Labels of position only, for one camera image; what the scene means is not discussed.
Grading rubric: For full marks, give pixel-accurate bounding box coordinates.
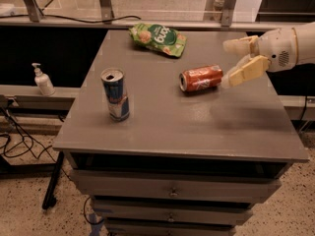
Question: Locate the top grey drawer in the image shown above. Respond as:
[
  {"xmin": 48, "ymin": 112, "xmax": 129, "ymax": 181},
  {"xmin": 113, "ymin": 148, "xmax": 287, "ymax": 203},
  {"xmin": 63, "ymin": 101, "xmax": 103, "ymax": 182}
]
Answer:
[{"xmin": 70, "ymin": 170, "xmax": 282, "ymax": 204}]

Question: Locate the bottom grey drawer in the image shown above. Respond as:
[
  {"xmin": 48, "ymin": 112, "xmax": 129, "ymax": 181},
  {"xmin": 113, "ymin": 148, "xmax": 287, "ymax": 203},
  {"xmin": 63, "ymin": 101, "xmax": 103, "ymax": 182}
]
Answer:
[{"xmin": 105, "ymin": 221, "xmax": 235, "ymax": 236}]

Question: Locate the grey drawer cabinet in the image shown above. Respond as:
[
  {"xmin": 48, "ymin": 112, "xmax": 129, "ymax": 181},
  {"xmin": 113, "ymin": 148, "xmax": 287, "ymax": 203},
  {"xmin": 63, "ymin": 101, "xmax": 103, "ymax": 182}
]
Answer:
[{"xmin": 53, "ymin": 30, "xmax": 308, "ymax": 230}]

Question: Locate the blue silver energy drink can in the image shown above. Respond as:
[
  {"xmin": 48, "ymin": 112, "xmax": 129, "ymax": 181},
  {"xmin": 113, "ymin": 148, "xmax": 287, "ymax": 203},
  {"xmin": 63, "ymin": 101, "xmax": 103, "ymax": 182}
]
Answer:
[{"xmin": 100, "ymin": 68, "xmax": 130, "ymax": 121}]

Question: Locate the middle grey drawer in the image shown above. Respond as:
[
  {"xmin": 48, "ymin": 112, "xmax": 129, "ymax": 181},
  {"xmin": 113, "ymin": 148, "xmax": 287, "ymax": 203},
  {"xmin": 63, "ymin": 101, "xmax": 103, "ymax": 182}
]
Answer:
[{"xmin": 93, "ymin": 200, "xmax": 252, "ymax": 226}]

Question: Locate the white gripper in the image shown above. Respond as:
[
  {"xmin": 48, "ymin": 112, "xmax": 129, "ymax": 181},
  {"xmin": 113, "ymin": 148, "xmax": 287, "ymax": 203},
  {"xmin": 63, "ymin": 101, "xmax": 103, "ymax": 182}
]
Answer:
[{"xmin": 221, "ymin": 28, "xmax": 297, "ymax": 89}]

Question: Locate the black cable on ledge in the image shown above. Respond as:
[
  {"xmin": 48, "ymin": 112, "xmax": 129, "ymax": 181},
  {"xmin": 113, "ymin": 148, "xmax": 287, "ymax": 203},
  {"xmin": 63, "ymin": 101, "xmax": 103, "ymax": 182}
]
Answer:
[{"xmin": 0, "ymin": 13, "xmax": 142, "ymax": 25}]

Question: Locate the orange coke can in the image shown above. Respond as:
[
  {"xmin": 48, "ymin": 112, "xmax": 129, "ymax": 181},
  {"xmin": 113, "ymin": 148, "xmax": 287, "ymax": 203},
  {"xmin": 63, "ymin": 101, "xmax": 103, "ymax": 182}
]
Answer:
[{"xmin": 179, "ymin": 65, "xmax": 223, "ymax": 92}]

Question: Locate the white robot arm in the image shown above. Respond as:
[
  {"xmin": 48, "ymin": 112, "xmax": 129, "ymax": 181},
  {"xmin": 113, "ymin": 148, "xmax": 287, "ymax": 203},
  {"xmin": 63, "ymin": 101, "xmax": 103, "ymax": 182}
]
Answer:
[{"xmin": 221, "ymin": 23, "xmax": 315, "ymax": 89}]

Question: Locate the green chip bag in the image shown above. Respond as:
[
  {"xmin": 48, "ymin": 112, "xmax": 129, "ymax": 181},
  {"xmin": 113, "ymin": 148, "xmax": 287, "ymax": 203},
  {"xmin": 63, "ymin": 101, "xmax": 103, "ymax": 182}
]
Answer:
[{"xmin": 129, "ymin": 23, "xmax": 187, "ymax": 58}]

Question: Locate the black metal leg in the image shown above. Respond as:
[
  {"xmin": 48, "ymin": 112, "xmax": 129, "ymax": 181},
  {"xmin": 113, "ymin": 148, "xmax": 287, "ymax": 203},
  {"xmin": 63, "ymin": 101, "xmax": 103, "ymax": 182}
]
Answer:
[{"xmin": 42, "ymin": 151, "xmax": 64, "ymax": 210}]

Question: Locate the grey drawer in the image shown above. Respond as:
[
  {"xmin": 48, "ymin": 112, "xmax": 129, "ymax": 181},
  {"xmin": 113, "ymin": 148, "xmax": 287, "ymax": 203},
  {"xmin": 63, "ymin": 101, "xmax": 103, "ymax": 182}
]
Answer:
[
  {"xmin": 93, "ymin": 200, "xmax": 252, "ymax": 226},
  {"xmin": 70, "ymin": 170, "xmax": 282, "ymax": 204},
  {"xmin": 105, "ymin": 221, "xmax": 235, "ymax": 236}
]

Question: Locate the white pump dispenser bottle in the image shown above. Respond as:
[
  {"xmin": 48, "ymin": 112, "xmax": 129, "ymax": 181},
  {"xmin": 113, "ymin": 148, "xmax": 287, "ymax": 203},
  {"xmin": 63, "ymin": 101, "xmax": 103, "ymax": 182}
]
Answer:
[{"xmin": 31, "ymin": 63, "xmax": 55, "ymax": 96}]

